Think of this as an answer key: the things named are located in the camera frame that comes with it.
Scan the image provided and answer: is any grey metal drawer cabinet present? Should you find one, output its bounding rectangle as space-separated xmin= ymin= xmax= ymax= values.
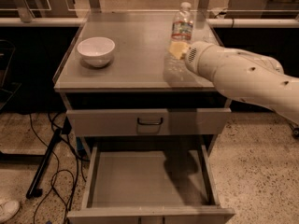
xmin=51 ymin=10 xmax=245 ymax=224

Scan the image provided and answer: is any white ceramic bowl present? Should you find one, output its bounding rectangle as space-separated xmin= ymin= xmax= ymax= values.
xmin=77 ymin=37 xmax=116 ymax=67

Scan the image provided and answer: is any closed top drawer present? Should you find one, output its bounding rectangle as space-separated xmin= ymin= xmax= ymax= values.
xmin=66 ymin=108 xmax=231 ymax=137

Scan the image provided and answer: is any clear plastic water bottle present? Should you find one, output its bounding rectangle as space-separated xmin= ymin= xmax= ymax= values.
xmin=164 ymin=2 xmax=193 ymax=83

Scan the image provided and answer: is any white counter rail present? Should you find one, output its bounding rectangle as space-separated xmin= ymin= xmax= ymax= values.
xmin=0 ymin=18 xmax=299 ymax=28

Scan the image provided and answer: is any white shoe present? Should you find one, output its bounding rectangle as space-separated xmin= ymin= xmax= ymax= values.
xmin=0 ymin=200 xmax=20 ymax=224

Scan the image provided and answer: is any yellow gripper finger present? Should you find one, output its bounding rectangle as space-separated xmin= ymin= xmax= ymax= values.
xmin=168 ymin=41 xmax=189 ymax=60

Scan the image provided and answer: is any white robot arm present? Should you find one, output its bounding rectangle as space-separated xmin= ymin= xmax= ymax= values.
xmin=169 ymin=41 xmax=299 ymax=124

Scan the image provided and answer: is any black metal stand leg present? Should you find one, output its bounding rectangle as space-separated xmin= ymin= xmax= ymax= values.
xmin=26 ymin=119 xmax=71 ymax=199

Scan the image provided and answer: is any black drawer handle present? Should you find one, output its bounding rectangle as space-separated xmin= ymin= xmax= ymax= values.
xmin=136 ymin=118 xmax=164 ymax=126

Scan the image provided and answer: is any open middle drawer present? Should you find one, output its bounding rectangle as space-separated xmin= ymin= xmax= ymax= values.
xmin=67 ymin=146 xmax=235 ymax=224

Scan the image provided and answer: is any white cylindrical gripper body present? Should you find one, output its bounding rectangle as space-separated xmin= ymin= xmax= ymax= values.
xmin=185 ymin=41 xmax=224 ymax=81

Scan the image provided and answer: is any black floor cable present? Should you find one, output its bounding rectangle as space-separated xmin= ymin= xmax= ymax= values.
xmin=28 ymin=112 xmax=89 ymax=224

